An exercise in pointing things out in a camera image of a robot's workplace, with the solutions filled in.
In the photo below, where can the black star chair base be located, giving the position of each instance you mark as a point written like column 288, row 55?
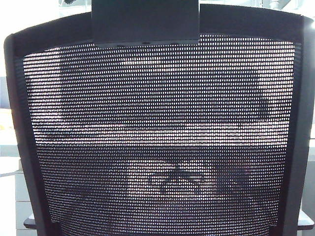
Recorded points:
column 180, row 175

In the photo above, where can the grey desk partition screen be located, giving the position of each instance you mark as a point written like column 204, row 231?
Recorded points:
column 4, row 93

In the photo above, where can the black mesh office chair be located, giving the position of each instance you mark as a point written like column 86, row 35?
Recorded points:
column 157, row 98

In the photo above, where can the grey drawer cabinet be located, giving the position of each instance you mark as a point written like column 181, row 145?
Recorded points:
column 24, row 191

